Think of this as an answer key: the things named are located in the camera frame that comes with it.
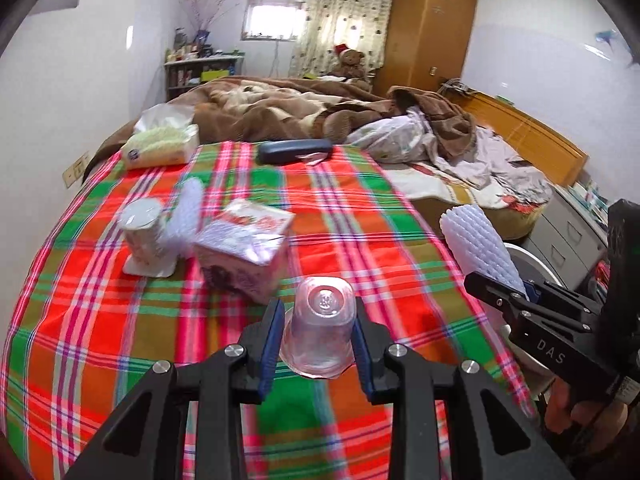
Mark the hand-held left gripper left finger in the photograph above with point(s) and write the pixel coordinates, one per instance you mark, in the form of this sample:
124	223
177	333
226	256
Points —
270	340

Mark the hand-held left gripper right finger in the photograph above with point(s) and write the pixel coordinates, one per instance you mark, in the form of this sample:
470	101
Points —
362	345

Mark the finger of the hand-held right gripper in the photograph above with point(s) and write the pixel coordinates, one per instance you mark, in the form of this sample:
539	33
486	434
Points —
565	297
545	342

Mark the white trash bin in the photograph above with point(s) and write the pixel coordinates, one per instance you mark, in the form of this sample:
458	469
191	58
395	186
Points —
535	266

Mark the clear plastic cup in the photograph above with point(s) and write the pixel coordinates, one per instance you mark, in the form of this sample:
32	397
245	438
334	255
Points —
320	330

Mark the large white foam net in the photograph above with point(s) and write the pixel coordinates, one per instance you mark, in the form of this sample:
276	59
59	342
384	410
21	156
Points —
475	240

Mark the person's right hand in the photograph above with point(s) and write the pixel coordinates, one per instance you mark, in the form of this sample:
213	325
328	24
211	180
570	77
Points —
585	412

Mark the grey nightstand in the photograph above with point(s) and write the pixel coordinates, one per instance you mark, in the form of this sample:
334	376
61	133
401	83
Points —
565	245

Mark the purple printed milk carton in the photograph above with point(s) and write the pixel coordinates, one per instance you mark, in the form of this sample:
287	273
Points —
245	250

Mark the plaid tablecloth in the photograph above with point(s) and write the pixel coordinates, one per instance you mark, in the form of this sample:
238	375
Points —
150	350

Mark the white crumpled clothing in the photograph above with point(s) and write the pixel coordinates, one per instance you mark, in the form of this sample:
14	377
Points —
505	170

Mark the small white foam net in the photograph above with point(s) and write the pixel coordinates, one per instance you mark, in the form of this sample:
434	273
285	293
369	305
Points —
187	215

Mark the floral bed sheet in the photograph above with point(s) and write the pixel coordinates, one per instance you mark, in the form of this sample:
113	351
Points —
450	190

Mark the wooden headboard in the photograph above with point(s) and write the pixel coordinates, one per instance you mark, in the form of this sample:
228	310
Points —
530	132

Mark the black glasses case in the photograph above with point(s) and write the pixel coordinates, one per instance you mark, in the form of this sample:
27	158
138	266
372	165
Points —
292	151

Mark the floral white pillow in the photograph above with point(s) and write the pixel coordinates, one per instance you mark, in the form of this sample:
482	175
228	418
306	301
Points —
395	135

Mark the tissue pack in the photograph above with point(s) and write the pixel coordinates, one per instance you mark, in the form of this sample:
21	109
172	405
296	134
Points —
160	145

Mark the brown blanket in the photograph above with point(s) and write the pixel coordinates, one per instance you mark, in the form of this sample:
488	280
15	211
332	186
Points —
280	105

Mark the white shelf with bottles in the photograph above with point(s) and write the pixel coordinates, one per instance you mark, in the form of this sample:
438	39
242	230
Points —
200	75

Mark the brown teddy bear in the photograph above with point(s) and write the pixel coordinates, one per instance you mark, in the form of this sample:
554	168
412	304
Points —
351	67

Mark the wooden wardrobe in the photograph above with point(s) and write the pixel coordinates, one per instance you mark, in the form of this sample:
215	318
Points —
425	30

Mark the small window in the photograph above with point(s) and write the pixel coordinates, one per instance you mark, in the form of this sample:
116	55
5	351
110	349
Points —
274	19

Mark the vase with dry branches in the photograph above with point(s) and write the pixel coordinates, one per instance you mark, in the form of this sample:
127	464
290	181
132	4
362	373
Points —
207	25

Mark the patterned curtain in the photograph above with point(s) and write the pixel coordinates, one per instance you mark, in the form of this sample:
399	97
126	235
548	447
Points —
340	15

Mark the blue wall sticker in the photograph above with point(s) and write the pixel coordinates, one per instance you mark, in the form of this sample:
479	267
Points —
612	40

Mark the wall outlet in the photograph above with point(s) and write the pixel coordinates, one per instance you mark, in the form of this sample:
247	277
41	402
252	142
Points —
76	170

